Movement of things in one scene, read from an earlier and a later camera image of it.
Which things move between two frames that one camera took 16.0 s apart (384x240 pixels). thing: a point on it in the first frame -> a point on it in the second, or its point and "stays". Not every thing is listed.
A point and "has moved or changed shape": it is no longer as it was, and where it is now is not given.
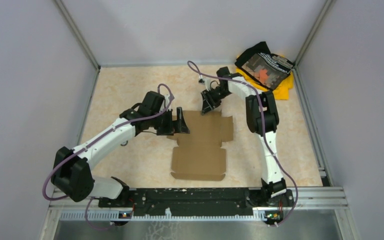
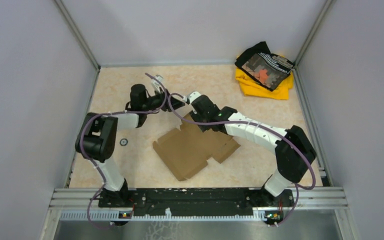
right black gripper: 207,105 -> 194,115
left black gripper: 180,126 -> 176,103
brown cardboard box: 199,155 has moved or changed shape
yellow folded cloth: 280,92 stays
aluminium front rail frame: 90,209 stays
